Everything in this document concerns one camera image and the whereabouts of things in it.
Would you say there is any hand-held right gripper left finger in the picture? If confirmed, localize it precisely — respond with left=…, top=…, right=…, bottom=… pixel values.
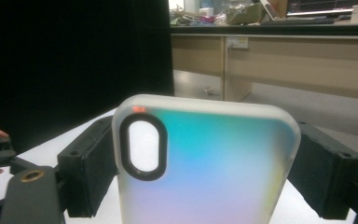
left=56, top=115, right=119, bottom=218

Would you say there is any black keyboard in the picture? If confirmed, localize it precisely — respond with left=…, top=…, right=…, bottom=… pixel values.
left=260, top=17, right=337, bottom=26

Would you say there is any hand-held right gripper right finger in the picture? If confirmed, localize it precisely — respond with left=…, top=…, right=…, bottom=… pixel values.
left=287, top=121, right=358, bottom=220

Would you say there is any open laptop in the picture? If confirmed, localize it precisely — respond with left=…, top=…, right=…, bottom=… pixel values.
left=259, top=0, right=282, bottom=21

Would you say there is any pile of desk clutter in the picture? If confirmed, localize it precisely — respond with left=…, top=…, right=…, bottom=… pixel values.
left=170, top=7, right=227, bottom=26

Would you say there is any iridescent phone case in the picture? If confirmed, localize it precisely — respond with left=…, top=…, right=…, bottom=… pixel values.
left=111, top=93, right=302, bottom=224

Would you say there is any computer monitor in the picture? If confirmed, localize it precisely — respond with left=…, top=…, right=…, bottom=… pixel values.
left=286, top=0, right=358, bottom=17

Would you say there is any olive green bag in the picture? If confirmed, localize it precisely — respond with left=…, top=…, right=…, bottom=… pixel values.
left=226, top=2, right=269, bottom=26

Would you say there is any beige wooden desk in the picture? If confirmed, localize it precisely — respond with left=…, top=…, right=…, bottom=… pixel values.
left=169, top=23, right=358, bottom=102

